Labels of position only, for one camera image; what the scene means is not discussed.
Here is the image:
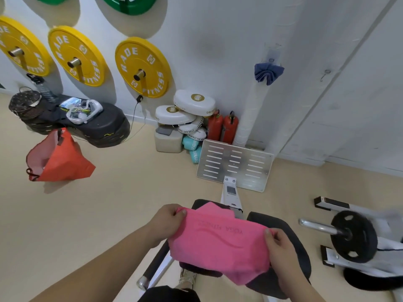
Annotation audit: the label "person's beige shoe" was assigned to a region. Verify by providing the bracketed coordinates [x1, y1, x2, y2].
[175, 269, 197, 291]

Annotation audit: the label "person's right hand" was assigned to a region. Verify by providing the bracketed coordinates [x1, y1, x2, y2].
[264, 228, 303, 290]

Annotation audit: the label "chrome barbell sleeve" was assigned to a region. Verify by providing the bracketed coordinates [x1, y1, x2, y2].
[298, 218, 352, 240]

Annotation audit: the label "yellow weight plate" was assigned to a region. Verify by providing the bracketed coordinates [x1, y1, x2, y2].
[0, 16, 53, 77]
[48, 26, 108, 87]
[115, 36, 171, 99]

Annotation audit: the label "clear water bottle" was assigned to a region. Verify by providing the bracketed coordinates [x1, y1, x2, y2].
[26, 74, 59, 103]

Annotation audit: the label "slotted metal foot plate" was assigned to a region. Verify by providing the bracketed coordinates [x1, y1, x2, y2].
[196, 139, 275, 193]

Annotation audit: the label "black weight plate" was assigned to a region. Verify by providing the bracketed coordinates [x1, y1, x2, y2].
[331, 211, 378, 264]

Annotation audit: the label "pink towel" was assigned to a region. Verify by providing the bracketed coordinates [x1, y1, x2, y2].
[168, 201, 278, 286]

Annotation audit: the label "black stacked step platform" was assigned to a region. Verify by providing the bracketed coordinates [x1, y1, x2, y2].
[21, 94, 131, 149]

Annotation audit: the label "orange drawstring bag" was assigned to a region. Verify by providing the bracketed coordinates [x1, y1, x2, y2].
[26, 128, 96, 182]

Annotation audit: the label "blue cloth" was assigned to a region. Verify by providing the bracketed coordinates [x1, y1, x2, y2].
[254, 62, 285, 86]

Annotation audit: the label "person's right forearm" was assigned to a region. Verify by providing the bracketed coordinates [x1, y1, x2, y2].
[279, 273, 327, 302]

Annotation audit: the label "black padded machine seat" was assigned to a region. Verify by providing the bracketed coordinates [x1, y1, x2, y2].
[179, 199, 312, 300]

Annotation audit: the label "white round punch pad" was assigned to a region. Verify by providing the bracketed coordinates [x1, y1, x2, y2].
[173, 89, 216, 117]
[177, 116, 204, 134]
[186, 128, 207, 141]
[155, 105, 197, 126]

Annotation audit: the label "white wall pipe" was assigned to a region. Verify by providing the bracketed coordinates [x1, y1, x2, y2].
[232, 0, 295, 147]

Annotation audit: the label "black machine handle bar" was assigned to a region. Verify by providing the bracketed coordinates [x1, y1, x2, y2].
[136, 240, 174, 291]

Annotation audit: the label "beige storage box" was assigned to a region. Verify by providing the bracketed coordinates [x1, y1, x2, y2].
[154, 126, 184, 154]

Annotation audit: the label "dark patterned cap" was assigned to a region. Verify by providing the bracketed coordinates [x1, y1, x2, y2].
[8, 87, 42, 120]

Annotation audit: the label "white machine frame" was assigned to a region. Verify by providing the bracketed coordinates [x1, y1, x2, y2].
[314, 196, 403, 277]

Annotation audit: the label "black charging cable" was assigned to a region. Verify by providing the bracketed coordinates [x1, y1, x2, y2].
[74, 95, 145, 145]

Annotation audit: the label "person's left forearm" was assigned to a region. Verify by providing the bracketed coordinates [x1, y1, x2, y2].
[30, 224, 164, 302]

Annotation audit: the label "red fire extinguisher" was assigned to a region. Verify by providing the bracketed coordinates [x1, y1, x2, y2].
[220, 111, 239, 145]
[207, 111, 224, 142]

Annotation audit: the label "white swim goggles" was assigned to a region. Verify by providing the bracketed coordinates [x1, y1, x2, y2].
[65, 99, 104, 125]

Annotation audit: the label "white machine centre rail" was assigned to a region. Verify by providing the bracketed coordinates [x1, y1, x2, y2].
[220, 176, 243, 219]

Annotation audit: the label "person's left hand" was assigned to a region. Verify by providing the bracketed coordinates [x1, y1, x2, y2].
[147, 204, 188, 248]

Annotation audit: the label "person's black shorts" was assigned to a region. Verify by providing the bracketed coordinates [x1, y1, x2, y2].
[138, 285, 201, 302]

